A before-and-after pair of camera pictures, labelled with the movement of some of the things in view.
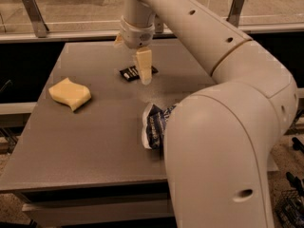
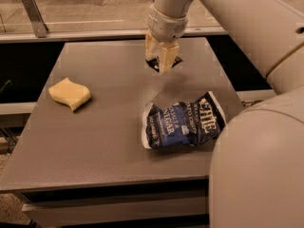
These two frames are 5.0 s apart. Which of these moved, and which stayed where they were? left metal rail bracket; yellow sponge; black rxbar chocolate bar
Moved: black rxbar chocolate bar
Stayed: yellow sponge; left metal rail bracket
